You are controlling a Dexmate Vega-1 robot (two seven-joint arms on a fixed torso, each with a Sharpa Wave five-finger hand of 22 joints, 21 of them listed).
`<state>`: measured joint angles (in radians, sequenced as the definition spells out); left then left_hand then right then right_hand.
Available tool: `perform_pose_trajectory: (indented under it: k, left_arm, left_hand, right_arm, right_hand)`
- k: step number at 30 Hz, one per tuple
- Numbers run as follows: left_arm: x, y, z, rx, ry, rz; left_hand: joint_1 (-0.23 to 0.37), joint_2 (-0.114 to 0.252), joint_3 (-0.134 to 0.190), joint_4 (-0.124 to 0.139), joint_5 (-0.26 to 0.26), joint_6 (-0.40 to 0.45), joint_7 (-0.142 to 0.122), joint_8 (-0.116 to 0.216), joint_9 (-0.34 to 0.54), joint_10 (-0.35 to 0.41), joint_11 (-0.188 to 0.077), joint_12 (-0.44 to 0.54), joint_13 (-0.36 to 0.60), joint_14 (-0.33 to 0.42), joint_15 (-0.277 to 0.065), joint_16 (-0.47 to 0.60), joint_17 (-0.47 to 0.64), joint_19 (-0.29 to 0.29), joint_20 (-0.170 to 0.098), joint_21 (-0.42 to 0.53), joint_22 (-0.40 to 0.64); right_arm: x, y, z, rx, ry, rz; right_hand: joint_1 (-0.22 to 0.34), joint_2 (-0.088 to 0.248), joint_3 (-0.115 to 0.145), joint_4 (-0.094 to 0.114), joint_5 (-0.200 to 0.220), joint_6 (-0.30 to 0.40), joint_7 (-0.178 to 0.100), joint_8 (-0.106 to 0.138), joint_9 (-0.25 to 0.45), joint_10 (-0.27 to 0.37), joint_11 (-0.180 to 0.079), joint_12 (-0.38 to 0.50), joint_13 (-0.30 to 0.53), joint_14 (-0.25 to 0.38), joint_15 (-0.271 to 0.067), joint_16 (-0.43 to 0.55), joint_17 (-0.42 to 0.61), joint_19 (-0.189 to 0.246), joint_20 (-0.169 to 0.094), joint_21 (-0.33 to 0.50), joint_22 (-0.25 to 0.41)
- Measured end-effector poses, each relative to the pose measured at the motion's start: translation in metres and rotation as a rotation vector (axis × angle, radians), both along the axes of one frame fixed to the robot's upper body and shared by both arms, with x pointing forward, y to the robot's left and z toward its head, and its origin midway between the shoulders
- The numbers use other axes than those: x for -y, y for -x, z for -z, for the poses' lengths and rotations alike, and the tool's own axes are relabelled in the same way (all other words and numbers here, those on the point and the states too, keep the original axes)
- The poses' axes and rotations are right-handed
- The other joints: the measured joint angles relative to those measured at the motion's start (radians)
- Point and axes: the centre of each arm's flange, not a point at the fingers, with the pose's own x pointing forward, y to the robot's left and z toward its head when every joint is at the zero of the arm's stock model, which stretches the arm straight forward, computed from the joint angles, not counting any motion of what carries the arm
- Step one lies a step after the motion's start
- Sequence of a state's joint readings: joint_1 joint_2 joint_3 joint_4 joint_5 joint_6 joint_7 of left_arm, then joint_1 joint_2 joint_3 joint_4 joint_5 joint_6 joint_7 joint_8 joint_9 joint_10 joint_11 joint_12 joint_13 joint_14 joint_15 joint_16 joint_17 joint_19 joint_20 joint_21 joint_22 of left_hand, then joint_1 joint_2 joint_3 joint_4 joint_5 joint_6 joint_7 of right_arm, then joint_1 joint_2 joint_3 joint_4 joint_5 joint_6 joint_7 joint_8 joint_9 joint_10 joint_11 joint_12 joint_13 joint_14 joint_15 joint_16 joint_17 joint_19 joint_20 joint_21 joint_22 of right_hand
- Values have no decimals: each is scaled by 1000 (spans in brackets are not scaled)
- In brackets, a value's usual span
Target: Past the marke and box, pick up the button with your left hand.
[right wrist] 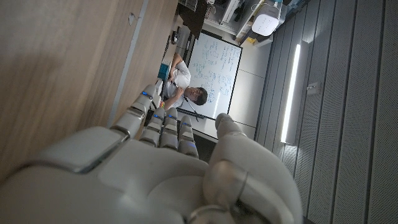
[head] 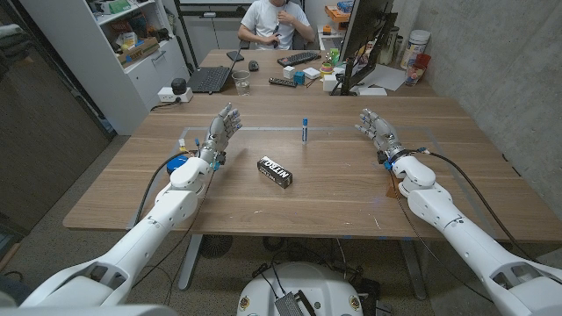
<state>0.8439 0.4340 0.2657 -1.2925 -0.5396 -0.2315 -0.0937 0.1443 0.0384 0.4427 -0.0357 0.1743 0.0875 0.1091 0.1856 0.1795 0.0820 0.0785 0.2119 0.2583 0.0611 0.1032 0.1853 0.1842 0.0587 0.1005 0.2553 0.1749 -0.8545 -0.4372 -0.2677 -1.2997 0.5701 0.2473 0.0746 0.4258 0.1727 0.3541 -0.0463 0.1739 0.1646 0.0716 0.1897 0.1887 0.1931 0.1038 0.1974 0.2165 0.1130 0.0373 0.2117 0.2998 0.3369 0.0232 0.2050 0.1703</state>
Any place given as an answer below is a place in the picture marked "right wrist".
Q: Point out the white shelf cabinet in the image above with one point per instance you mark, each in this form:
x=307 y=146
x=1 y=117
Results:
x=231 y=15

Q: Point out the black computer mouse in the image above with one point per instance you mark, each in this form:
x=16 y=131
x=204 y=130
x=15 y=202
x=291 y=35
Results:
x=174 y=38

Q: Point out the whiteboard with black frame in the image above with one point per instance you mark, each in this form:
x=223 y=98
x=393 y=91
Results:
x=217 y=62

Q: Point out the long ceiling light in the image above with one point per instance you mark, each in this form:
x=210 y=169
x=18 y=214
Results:
x=290 y=93

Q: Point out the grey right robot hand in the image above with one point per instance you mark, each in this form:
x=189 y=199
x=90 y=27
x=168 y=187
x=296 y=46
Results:
x=149 y=174

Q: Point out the small blue cube box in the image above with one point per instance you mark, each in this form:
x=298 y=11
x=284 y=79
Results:
x=163 y=71

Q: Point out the white perforated appliance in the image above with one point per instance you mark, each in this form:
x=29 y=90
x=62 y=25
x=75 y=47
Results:
x=265 y=18

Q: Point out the person in white t-shirt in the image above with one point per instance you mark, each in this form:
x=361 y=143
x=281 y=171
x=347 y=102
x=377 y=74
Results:
x=181 y=77

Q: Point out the black laptop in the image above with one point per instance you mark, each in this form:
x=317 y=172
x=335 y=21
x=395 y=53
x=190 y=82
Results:
x=193 y=15

